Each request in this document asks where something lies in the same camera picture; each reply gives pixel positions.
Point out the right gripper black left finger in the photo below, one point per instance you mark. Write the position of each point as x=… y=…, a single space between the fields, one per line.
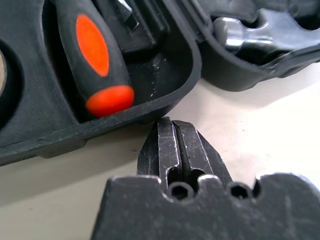
x=165 y=147

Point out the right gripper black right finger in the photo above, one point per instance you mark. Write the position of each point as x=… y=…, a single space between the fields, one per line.
x=197 y=147

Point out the chrome metal tool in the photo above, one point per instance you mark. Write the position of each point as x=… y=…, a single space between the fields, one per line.
x=250 y=35

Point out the black plastic tool case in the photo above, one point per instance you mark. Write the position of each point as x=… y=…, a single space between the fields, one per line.
x=37 y=117

